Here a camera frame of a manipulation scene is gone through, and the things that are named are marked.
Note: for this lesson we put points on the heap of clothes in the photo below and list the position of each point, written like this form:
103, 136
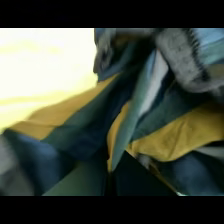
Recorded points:
181, 53

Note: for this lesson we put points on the orange and dark striped garment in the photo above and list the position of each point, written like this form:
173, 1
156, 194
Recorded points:
181, 133

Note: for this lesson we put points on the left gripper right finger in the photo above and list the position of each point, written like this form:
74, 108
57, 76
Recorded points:
136, 181

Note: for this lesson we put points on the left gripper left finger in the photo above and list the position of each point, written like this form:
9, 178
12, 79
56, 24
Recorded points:
85, 180

